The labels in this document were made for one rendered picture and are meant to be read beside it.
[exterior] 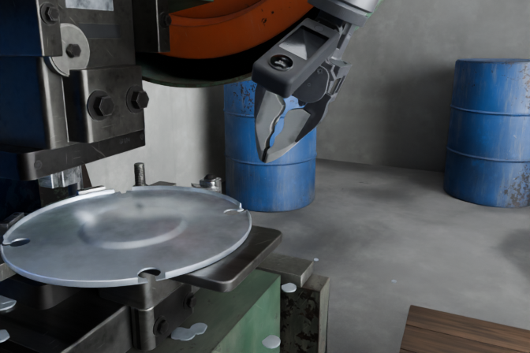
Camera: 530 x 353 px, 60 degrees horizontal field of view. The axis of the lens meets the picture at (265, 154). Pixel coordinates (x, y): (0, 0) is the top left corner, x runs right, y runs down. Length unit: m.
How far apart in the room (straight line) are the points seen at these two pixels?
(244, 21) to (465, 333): 0.85
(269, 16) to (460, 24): 2.97
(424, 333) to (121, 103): 0.88
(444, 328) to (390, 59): 2.80
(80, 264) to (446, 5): 3.44
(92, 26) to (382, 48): 3.32
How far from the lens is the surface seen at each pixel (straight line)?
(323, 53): 0.51
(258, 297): 0.70
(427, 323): 1.23
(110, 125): 0.56
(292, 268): 0.78
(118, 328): 0.59
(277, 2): 0.81
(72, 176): 0.65
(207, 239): 0.55
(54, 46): 0.50
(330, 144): 3.98
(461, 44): 3.72
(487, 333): 1.25
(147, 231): 0.56
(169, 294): 0.60
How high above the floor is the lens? 1.01
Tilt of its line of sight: 14 degrees down
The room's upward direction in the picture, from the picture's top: straight up
